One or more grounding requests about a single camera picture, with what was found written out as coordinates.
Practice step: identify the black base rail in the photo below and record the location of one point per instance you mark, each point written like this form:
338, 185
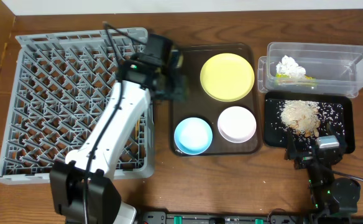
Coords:
271, 218

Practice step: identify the black food waste tray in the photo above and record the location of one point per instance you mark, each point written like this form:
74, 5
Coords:
333, 110

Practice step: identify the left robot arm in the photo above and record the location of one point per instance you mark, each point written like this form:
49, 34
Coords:
82, 186

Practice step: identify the yellow round plate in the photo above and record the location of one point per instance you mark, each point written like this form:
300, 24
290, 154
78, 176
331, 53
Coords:
227, 77

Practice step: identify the light blue bowl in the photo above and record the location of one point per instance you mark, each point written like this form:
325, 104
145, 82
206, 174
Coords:
193, 136

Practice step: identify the white bowl with food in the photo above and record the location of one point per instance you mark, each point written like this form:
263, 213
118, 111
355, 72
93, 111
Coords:
237, 124

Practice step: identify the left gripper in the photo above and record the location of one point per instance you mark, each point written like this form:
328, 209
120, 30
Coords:
175, 83

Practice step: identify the rice food scraps pile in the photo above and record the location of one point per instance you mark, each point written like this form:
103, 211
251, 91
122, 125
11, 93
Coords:
301, 117

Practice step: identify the white napkin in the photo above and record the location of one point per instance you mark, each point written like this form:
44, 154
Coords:
288, 66

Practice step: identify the grey plastic dish rack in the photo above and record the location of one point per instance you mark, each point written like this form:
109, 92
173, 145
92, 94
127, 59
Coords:
61, 85

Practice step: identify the wooden chopstick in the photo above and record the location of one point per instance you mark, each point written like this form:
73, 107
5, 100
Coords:
137, 127

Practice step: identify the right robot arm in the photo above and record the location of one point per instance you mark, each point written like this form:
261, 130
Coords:
334, 198

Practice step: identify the dark brown serving tray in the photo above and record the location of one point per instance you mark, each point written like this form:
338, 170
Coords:
199, 104

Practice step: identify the clear plastic waste bin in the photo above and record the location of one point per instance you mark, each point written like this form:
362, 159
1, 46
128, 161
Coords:
337, 69

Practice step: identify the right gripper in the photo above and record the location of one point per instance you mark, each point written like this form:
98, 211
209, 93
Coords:
307, 158

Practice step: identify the green orange snack wrapper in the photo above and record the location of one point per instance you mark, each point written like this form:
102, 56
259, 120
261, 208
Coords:
284, 79

